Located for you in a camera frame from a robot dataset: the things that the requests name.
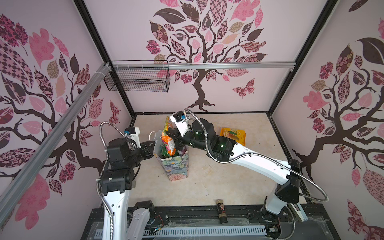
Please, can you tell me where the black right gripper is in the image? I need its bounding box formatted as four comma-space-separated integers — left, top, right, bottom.
166, 127, 211, 153

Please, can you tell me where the orange snack bag with label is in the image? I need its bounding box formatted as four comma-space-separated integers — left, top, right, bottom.
161, 117, 176, 157

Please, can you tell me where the floral paper bag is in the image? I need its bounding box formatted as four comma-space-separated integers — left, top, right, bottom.
154, 130, 189, 182

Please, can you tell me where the yellow orange snack bag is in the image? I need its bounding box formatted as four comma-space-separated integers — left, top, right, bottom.
220, 128, 247, 146

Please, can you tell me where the green white snack bag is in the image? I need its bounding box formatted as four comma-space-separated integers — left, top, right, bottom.
160, 144, 170, 159

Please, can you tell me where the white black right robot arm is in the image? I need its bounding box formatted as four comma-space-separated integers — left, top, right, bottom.
166, 116, 300, 215

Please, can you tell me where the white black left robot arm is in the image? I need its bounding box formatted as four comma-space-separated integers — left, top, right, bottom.
97, 138, 156, 240

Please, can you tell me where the small brown black bottle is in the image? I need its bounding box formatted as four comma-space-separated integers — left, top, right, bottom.
216, 199, 228, 224

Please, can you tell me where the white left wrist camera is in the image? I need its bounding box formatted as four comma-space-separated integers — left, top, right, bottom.
124, 127, 141, 149

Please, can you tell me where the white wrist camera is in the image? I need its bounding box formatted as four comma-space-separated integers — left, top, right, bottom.
170, 111, 190, 137
124, 127, 141, 149

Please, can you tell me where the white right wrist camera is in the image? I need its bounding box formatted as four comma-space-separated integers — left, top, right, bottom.
170, 111, 190, 137

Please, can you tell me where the black wire basket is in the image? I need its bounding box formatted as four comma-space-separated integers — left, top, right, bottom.
104, 60, 171, 93

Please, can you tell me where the aluminium rail back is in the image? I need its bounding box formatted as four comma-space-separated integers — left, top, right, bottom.
112, 61, 296, 70

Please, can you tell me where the aluminium rail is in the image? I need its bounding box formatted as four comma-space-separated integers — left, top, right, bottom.
1, 63, 111, 224
112, 61, 296, 70

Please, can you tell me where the white slotted cable duct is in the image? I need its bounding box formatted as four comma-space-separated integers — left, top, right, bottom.
94, 225, 268, 239

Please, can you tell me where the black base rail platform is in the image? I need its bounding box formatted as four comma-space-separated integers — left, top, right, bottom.
80, 203, 341, 240

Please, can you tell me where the aluminium rail left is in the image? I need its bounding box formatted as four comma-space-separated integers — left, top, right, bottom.
1, 63, 111, 224

